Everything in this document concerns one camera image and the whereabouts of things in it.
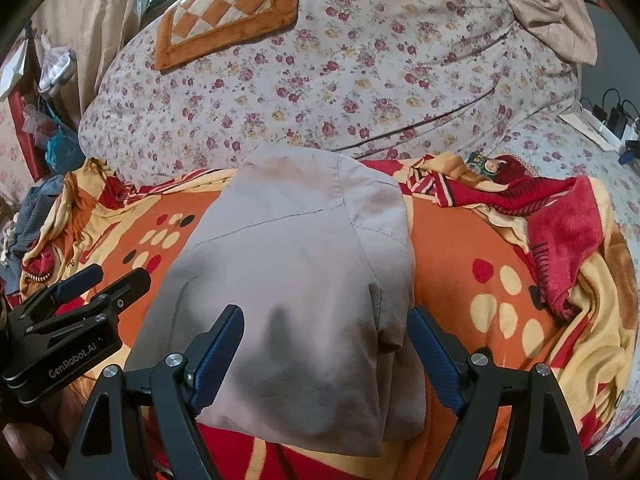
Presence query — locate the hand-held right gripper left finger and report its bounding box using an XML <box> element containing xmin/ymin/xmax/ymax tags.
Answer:
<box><xmin>62</xmin><ymin>304</ymin><xmax>246</xmax><ymax>480</ymax></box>

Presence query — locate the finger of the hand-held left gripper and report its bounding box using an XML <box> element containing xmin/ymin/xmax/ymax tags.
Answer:
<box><xmin>30</xmin><ymin>268</ymin><xmax>152</xmax><ymax>338</ymax></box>
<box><xmin>19</xmin><ymin>263</ymin><xmax>105</xmax><ymax>322</ymax></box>

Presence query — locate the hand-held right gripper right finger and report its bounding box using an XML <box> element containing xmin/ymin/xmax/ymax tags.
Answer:
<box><xmin>406</xmin><ymin>306</ymin><xmax>587</xmax><ymax>480</ymax></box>

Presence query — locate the beige jacket with ribbed cuffs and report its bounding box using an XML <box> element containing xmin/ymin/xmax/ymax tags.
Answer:
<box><xmin>122</xmin><ymin>146</ymin><xmax>427</xmax><ymax>458</ymax></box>

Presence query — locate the grey-blue clothes pile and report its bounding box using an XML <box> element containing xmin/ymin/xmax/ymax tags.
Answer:
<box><xmin>7</xmin><ymin>175</ymin><xmax>68</xmax><ymax>266</ymax></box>

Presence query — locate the orange yellow red printed blanket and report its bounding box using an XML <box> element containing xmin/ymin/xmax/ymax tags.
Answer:
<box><xmin>20</xmin><ymin>152</ymin><xmax>640</xmax><ymax>480</ymax></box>

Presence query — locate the blue plastic bag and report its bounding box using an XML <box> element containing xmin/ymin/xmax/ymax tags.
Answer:
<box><xmin>45</xmin><ymin>122</ymin><xmax>86</xmax><ymax>173</ymax></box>

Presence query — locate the red wooden furniture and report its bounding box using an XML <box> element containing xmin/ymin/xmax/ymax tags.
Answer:
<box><xmin>7</xmin><ymin>80</ymin><xmax>48</xmax><ymax>183</ymax></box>

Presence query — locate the white plastic bag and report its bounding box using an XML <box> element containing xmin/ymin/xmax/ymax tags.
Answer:
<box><xmin>37</xmin><ymin>42</ymin><xmax>78</xmax><ymax>98</ymax></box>

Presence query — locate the floral bed sheet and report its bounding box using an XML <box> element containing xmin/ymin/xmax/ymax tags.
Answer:
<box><xmin>497</xmin><ymin>107</ymin><xmax>640</xmax><ymax>246</ymax></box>

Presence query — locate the beige curtain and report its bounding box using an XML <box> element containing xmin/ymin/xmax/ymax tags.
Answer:
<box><xmin>27</xmin><ymin>0</ymin><xmax>168</xmax><ymax>126</ymax></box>
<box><xmin>462</xmin><ymin>0</ymin><xmax>599</xmax><ymax>67</ymax></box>

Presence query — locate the white paper sheet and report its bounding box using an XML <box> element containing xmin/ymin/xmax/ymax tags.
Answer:
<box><xmin>558</xmin><ymin>111</ymin><xmax>621</xmax><ymax>153</ymax></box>

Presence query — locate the white power strip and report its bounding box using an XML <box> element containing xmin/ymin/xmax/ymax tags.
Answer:
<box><xmin>580</xmin><ymin>100</ymin><xmax>640</xmax><ymax>156</ymax></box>

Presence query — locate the orange checkered cushion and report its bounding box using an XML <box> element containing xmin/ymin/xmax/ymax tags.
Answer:
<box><xmin>152</xmin><ymin>0</ymin><xmax>306</xmax><ymax>73</ymax></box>

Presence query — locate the black charger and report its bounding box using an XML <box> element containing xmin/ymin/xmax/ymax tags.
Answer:
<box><xmin>607</xmin><ymin>100</ymin><xmax>636</xmax><ymax>138</ymax></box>
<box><xmin>592</xmin><ymin>87</ymin><xmax>621</xmax><ymax>123</ymax></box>

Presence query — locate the floral quilt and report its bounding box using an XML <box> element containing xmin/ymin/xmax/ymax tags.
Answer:
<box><xmin>77</xmin><ymin>0</ymin><xmax>583</xmax><ymax>186</ymax></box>

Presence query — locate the wooden bed frame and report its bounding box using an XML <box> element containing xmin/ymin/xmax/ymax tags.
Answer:
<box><xmin>0</xmin><ymin>385</ymin><xmax>68</xmax><ymax>480</ymax></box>

